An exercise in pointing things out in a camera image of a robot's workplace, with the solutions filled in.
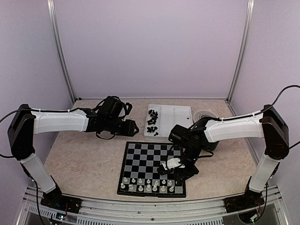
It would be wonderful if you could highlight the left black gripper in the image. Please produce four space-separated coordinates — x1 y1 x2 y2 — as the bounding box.
105 116 139 136

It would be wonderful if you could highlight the white plastic divided tray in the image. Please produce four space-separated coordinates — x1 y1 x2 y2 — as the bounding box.
144 104 193 142

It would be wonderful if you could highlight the black and silver chessboard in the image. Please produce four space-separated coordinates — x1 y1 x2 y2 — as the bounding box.
117 142 186 198

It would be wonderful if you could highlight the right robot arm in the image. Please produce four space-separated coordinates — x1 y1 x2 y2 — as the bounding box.
162 105 289 208

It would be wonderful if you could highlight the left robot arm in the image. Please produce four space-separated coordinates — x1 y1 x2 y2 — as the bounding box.
7 96 139 209

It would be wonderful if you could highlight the dark green mug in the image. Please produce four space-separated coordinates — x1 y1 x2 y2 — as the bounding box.
203 141 219 151

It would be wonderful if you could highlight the white plate with rings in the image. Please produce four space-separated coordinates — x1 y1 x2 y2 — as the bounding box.
192 108 219 122

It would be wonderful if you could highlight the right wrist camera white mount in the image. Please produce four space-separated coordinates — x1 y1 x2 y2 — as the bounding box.
157 158 185 176

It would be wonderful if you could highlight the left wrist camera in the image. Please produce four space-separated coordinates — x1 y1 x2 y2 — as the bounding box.
123 103 132 118

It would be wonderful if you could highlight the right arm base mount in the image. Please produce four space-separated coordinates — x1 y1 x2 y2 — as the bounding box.
223 195 265 213

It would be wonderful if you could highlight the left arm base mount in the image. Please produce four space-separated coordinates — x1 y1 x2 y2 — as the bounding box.
40 195 82 214

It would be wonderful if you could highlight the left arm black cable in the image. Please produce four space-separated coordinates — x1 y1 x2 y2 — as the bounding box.
0 110 24 158

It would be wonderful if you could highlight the left aluminium frame post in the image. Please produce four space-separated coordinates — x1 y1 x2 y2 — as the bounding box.
47 0 76 103

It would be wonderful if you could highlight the aluminium frame post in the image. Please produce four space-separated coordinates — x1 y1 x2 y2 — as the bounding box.
47 0 76 103
226 0 255 105

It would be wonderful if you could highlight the right aluminium frame post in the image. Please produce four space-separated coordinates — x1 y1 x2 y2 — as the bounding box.
226 0 255 105

